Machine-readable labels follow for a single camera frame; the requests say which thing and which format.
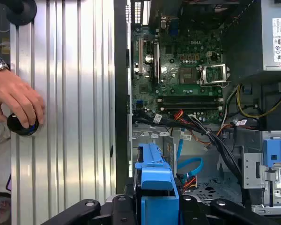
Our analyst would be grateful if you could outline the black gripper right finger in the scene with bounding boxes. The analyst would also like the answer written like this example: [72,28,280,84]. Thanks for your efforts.
[179,194,280,225]

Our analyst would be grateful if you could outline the square chipset heat sink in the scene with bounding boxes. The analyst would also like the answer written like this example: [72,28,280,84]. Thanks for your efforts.
[179,67,197,84]

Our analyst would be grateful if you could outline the hard disk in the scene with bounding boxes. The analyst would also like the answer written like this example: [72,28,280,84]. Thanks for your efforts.
[133,142,180,225]

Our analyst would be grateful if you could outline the blue plastic drive carrier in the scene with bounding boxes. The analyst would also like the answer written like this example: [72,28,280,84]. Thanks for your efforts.
[263,135,281,168]

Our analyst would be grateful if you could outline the perforated metal disk bay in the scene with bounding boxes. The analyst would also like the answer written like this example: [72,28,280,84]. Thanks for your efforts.
[131,127,244,203]

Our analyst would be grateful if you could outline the flat blue disk wire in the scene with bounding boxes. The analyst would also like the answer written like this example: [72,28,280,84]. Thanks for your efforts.
[177,138,204,186]

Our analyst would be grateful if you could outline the round black tool blue ring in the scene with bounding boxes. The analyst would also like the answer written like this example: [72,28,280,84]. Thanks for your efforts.
[6,112,40,137]

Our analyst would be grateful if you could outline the grey metal drive cage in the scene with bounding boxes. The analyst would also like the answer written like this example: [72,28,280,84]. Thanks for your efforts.
[242,131,281,215]

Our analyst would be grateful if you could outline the metal socket cover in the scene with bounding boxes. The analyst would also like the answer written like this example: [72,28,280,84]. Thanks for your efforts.
[199,63,231,88]

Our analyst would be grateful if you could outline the CPU socket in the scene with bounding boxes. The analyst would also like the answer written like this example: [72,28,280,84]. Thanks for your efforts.
[199,64,231,86]

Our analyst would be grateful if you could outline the green Dell motherboard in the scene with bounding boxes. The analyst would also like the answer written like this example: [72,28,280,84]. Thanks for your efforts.
[131,16,225,125]

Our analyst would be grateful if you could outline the black disk wire orange red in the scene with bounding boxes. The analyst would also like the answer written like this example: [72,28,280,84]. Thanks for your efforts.
[177,172,198,194]

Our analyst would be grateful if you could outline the yellow power wires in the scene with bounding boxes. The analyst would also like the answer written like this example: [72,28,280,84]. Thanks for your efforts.
[236,83,281,118]

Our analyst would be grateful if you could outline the white expansion slot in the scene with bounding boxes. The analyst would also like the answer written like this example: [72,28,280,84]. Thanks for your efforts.
[137,38,143,74]

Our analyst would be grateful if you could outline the person's bare hand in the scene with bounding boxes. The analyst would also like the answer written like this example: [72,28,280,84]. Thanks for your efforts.
[0,69,46,129]

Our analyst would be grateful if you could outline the black wire bundle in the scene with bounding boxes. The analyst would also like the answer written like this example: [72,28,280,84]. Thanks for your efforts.
[133,114,251,207]

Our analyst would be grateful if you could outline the black RAM slot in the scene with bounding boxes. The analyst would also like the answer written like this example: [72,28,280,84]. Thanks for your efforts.
[158,94,223,99]
[159,104,223,108]
[158,98,223,103]
[159,107,223,112]

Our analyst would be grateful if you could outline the silver power supply with label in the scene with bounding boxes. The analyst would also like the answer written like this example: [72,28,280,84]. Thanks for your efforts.
[261,0,281,72]

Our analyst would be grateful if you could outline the black open PC case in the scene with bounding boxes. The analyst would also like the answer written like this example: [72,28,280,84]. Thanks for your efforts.
[113,0,281,216]

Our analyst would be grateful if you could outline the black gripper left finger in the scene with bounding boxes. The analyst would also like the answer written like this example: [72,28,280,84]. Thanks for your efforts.
[41,194,135,225]

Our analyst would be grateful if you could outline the black expansion slot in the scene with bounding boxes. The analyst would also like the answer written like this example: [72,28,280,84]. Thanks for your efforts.
[154,43,161,84]

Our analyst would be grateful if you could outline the round black rubber foot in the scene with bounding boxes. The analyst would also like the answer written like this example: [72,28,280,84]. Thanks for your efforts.
[6,0,37,26]

